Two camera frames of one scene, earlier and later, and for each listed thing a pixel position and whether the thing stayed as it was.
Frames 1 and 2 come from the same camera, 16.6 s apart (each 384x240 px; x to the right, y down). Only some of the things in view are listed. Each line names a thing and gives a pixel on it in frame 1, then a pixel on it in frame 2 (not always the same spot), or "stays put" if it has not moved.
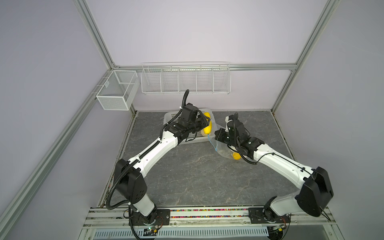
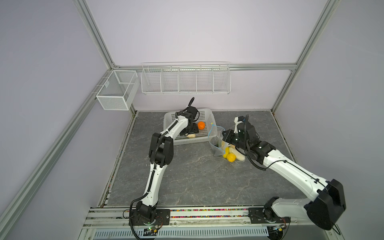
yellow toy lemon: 208,129 -> 231,157
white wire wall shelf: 198,77 stays put
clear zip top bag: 220,147 stays put
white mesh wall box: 120,91 stays put
